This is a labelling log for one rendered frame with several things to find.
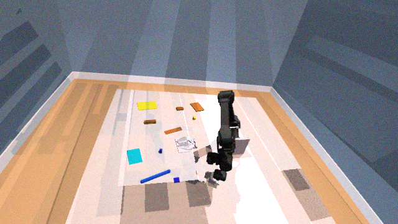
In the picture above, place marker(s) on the orange flat square plate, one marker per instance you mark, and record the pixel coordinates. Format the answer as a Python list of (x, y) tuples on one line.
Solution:
[(197, 107)]

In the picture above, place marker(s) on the yellow rectangular bar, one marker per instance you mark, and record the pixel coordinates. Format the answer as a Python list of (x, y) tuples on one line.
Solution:
[(147, 105)]

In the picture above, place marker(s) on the cyan flat square plate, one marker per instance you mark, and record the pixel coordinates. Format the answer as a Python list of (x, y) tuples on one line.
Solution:
[(134, 156)]

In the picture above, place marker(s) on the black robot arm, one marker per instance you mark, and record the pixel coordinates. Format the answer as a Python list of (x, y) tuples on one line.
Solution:
[(226, 135)]

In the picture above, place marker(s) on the blue long bar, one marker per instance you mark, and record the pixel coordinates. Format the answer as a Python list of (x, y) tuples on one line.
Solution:
[(155, 176)]

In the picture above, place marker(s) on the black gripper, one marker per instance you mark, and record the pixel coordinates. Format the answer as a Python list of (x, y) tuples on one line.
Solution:
[(219, 174)]

